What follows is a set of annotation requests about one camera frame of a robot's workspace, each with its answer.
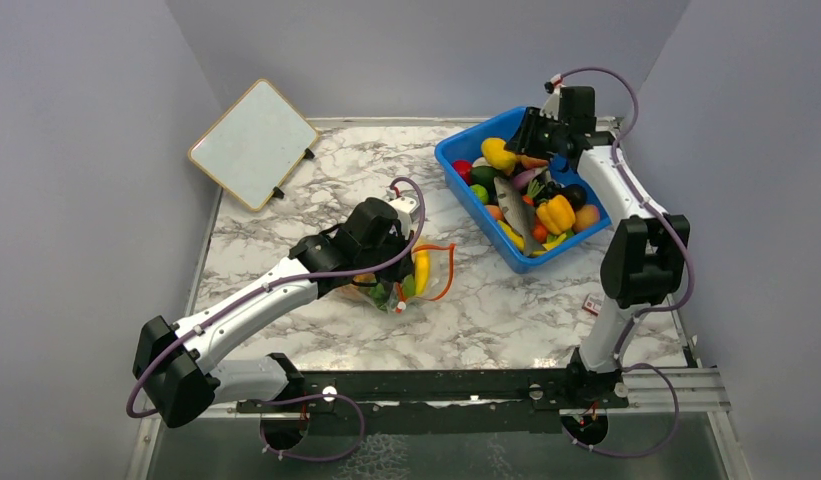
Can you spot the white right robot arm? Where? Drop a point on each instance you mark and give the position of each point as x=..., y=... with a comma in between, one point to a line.
x=644, y=262

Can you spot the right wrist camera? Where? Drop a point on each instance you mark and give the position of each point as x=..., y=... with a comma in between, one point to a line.
x=550, y=108

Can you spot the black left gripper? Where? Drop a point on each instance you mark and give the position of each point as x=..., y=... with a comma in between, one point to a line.
x=397, y=272

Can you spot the fake peach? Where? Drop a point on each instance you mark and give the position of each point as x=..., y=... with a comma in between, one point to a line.
x=529, y=162
x=585, y=217

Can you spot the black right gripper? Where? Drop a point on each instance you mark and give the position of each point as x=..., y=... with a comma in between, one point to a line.
x=522, y=141

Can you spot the purple fake onion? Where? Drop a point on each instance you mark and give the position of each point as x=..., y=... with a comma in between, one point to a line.
x=523, y=179

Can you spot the small red tag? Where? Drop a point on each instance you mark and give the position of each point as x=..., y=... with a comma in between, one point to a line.
x=592, y=304

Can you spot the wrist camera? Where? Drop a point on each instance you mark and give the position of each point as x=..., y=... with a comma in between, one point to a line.
x=550, y=108
x=407, y=208

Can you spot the black fake grapes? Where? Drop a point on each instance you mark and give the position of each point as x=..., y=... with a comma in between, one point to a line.
x=547, y=192

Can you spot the yellow fake banana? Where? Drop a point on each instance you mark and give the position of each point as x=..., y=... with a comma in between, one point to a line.
x=422, y=266

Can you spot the black mounting rail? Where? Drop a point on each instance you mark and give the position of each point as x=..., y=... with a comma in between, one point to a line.
x=417, y=402

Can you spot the green fake leafy vegetable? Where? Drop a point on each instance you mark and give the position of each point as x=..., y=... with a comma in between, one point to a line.
x=393, y=297

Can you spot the yellow fake squash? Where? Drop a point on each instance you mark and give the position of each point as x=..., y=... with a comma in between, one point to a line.
x=494, y=151

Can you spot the clear zip top bag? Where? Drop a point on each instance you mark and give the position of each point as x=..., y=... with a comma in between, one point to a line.
x=441, y=273

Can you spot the green fake lime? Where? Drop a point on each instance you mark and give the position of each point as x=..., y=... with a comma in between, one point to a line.
x=481, y=193

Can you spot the white board wooden frame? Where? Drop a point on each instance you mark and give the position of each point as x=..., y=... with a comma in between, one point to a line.
x=254, y=146

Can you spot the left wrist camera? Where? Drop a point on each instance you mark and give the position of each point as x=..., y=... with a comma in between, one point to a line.
x=407, y=208

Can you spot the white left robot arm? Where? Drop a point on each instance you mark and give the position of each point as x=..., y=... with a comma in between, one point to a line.
x=182, y=366

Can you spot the red fake apple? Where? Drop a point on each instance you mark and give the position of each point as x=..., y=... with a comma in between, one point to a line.
x=463, y=169

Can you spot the dark fake plum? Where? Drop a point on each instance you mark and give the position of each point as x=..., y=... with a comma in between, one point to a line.
x=576, y=195

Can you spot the orange fake pineapple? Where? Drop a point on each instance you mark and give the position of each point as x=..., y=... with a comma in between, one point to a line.
x=358, y=290

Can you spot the yellow fake bell pepper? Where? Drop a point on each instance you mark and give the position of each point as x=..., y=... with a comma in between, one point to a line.
x=556, y=215

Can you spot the grey fake fish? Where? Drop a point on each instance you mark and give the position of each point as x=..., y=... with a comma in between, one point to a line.
x=518, y=214

